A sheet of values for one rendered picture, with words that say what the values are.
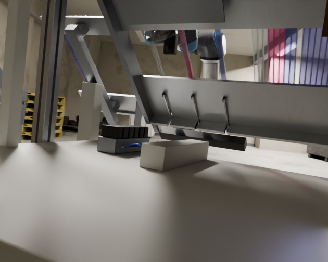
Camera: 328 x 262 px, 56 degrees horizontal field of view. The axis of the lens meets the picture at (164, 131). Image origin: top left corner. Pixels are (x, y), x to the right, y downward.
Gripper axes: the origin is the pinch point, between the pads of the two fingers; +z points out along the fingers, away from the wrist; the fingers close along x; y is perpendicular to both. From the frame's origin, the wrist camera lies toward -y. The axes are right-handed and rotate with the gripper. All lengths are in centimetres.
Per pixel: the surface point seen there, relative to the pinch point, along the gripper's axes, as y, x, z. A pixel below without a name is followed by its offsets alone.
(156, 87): -17.3, -2.3, -2.2
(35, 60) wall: -168, -511, -375
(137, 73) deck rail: -11.4, -8.0, 0.0
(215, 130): -32.5, 18.3, -2.2
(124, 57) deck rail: -3.7, -8.1, 5.3
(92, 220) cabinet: 7, 32, 72
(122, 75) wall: -339, -518, -682
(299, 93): -15.6, 44.3, -1.9
